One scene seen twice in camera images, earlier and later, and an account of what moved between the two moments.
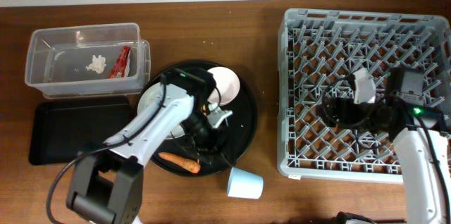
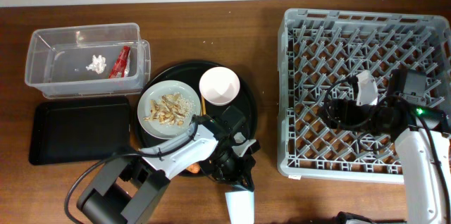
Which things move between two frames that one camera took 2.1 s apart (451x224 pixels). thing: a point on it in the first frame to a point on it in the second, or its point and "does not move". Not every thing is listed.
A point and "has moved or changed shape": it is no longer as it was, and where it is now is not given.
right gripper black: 341,104 does not move
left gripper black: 215,144 to 242,175
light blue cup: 242,184 has moved or changed shape
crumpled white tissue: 98,64 does not move
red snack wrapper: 120,64 does not move
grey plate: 164,93 does not move
